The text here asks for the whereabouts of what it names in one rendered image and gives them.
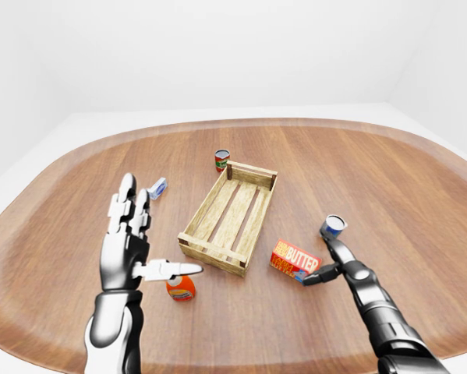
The wooden slat tray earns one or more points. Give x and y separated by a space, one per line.
228 218

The red butter box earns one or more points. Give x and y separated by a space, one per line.
294 261

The orange bottle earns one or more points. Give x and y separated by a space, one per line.
181 290

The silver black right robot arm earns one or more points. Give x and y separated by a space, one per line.
397 335

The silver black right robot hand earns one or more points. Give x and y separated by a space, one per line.
354 269

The red and green tin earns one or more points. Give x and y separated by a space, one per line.
221 160

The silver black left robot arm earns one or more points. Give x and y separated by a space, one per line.
112 331

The blue and white tin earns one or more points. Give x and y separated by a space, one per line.
334 226

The small blue white box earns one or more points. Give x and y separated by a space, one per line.
158 188

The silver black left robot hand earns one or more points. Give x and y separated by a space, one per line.
120 257

